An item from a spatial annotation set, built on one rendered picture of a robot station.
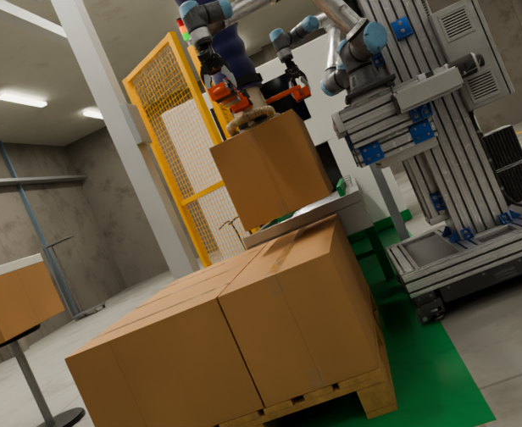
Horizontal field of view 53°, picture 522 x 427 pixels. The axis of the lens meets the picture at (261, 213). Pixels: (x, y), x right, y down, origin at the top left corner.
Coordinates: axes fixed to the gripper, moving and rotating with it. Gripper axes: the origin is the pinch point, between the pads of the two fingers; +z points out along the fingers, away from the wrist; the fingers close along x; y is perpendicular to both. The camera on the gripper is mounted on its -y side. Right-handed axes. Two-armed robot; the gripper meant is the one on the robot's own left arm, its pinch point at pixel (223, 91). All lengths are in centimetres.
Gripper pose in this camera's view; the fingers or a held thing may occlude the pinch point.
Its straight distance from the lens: 202.6
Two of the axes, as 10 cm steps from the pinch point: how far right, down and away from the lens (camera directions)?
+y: 1.4, -1.0, 9.9
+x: -9.1, 3.9, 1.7
